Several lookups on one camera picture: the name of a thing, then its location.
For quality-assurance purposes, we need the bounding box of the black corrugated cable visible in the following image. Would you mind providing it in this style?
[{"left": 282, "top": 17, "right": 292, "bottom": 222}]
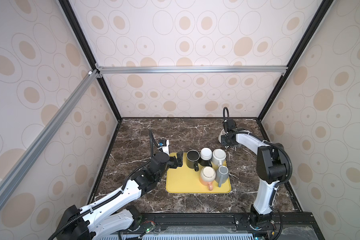
[
  {"left": 222, "top": 106, "right": 294, "bottom": 240},
  {"left": 47, "top": 129, "right": 160, "bottom": 240}
]

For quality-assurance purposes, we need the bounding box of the short grey mug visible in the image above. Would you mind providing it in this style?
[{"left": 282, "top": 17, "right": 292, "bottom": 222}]
[{"left": 215, "top": 166, "right": 229, "bottom": 188}]

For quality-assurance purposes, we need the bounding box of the black right corner post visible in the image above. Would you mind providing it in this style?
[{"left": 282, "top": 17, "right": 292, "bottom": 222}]
[{"left": 257, "top": 0, "right": 335, "bottom": 122}]

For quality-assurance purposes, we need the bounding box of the black corrugated cable right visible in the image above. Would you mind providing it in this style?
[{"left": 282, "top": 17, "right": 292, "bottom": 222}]
[{"left": 222, "top": 106, "right": 294, "bottom": 240}]

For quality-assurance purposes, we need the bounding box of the aluminium crossbar left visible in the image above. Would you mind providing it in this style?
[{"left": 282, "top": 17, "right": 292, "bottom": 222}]
[{"left": 0, "top": 69, "right": 99, "bottom": 211}]

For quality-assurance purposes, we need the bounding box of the aluminium crossbar back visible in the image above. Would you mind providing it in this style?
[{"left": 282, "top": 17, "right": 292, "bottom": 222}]
[{"left": 98, "top": 65, "right": 288, "bottom": 75}]

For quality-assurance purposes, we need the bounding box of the aluminium crossbar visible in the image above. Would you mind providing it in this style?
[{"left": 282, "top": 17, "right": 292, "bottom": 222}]
[
  {"left": 98, "top": 65, "right": 288, "bottom": 75},
  {"left": 0, "top": 69, "right": 99, "bottom": 211}
]

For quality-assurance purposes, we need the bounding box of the white round mug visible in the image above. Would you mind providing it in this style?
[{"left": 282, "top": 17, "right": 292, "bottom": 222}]
[{"left": 218, "top": 129, "right": 226, "bottom": 144}]

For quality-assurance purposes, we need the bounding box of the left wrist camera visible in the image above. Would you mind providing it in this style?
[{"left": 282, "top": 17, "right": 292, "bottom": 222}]
[{"left": 158, "top": 139, "right": 170, "bottom": 155}]

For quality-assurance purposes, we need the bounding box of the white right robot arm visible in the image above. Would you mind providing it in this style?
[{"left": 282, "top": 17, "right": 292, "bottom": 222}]
[{"left": 219, "top": 119, "right": 293, "bottom": 229}]

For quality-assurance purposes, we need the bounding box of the black corrugated cable left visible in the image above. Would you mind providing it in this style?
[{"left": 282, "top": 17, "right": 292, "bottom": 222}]
[{"left": 47, "top": 129, "right": 160, "bottom": 240}]

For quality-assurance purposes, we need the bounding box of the yellow tray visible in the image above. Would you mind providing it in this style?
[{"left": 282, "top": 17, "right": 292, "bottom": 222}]
[{"left": 166, "top": 152, "right": 232, "bottom": 194}]

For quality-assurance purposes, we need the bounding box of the black corner frame post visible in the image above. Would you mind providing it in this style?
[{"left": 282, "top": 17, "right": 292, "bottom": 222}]
[{"left": 58, "top": 0, "right": 123, "bottom": 121}]

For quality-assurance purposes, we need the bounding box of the black mug white base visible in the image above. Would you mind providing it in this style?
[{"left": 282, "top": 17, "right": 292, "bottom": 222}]
[{"left": 199, "top": 148, "right": 213, "bottom": 167}]

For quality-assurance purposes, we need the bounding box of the peach mug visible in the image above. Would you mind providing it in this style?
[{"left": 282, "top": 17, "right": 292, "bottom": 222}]
[{"left": 200, "top": 166, "right": 216, "bottom": 191}]

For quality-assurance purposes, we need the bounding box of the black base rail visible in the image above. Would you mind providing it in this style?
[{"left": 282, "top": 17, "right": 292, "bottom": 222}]
[{"left": 116, "top": 212, "right": 324, "bottom": 240}]

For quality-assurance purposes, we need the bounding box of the cream mug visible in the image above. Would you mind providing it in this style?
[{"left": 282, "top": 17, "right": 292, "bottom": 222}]
[{"left": 211, "top": 149, "right": 227, "bottom": 170}]

